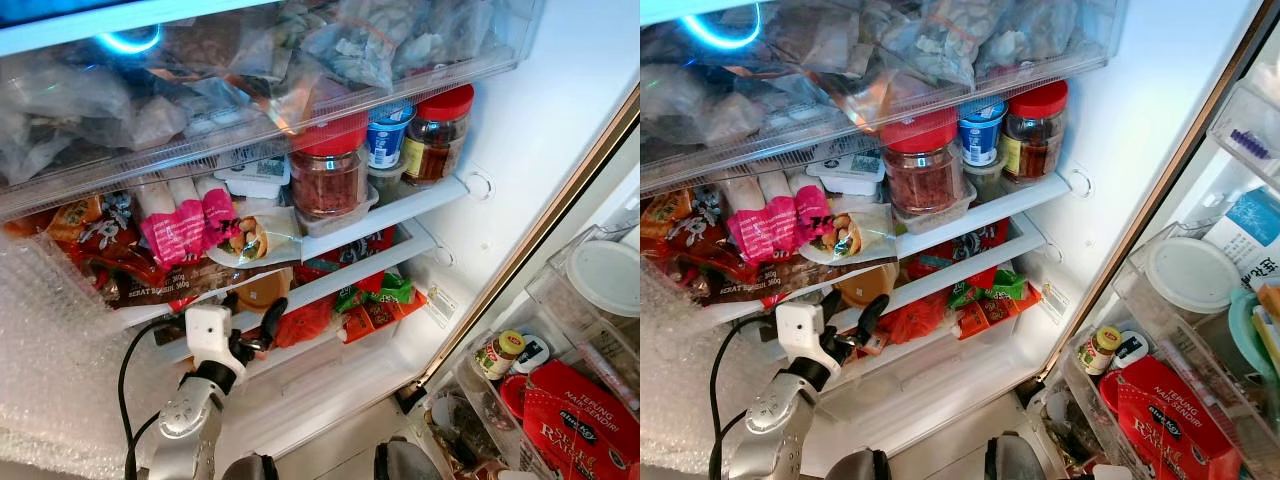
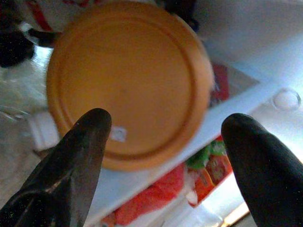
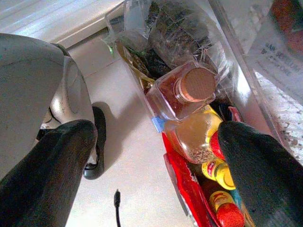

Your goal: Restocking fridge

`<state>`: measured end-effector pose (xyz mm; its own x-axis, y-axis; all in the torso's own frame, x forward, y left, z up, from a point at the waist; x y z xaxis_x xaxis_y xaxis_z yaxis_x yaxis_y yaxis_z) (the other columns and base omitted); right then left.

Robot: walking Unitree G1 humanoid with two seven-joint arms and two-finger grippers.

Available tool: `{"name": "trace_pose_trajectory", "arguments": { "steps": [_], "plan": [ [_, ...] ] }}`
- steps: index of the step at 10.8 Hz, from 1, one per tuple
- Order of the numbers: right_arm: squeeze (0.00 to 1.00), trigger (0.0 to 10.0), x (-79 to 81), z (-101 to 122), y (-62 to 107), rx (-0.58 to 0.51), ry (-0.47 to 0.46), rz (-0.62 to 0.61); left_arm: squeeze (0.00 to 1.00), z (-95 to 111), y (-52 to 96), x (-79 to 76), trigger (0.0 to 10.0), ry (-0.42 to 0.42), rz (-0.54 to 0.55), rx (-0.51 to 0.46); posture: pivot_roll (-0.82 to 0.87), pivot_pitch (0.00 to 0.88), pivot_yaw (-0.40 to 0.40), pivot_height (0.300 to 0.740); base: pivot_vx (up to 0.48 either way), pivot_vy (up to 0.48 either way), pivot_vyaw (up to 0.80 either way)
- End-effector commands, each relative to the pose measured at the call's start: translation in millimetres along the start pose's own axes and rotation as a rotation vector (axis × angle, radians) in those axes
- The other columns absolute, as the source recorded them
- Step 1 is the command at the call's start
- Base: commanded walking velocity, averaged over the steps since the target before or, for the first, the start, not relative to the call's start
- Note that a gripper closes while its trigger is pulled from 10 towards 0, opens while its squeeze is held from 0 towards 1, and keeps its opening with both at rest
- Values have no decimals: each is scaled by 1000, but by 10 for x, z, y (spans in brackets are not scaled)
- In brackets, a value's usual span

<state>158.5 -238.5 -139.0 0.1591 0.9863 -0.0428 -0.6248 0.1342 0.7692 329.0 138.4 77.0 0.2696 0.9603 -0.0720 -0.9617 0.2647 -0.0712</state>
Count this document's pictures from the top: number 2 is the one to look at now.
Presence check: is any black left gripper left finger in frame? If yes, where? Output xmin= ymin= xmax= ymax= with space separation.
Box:
xmin=0 ymin=108 xmax=112 ymax=227

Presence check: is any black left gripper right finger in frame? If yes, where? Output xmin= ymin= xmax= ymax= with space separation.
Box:
xmin=221 ymin=113 xmax=303 ymax=227

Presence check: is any round container with orange lid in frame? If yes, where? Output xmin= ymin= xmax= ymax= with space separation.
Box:
xmin=46 ymin=0 xmax=216 ymax=172

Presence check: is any white fridge shelf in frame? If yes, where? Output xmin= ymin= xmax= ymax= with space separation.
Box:
xmin=84 ymin=30 xmax=303 ymax=227

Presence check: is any green and red food packet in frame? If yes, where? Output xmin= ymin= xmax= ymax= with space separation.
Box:
xmin=186 ymin=135 xmax=234 ymax=208

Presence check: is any small red packet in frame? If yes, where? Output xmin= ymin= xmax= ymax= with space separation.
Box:
xmin=210 ymin=63 xmax=231 ymax=107

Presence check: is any black round object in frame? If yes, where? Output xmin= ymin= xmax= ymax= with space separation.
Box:
xmin=0 ymin=30 xmax=36 ymax=69

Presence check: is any white carton with red stripe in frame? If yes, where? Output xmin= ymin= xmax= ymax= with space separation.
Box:
xmin=20 ymin=0 xmax=62 ymax=46

